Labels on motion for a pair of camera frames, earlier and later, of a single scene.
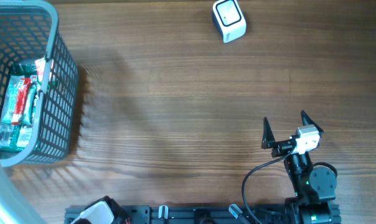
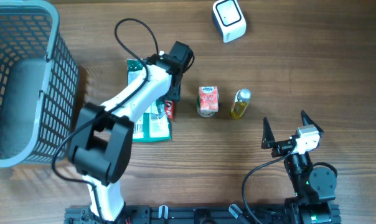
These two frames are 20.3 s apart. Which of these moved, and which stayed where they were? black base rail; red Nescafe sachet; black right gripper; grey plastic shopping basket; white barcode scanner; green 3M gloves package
Moved: red Nescafe sachet; green 3M gloves package
Stayed: black base rail; white barcode scanner; black right gripper; grey plastic shopping basket
